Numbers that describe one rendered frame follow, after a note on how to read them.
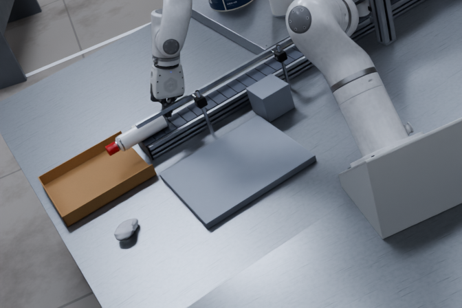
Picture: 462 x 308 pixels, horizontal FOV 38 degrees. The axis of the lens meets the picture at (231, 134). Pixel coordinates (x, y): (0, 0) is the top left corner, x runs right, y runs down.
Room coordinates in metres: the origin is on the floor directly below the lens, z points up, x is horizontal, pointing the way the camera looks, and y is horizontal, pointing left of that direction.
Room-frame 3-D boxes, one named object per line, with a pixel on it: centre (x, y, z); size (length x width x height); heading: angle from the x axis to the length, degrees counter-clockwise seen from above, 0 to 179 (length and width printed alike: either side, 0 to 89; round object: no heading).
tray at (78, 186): (1.73, 0.43, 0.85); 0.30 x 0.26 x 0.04; 109
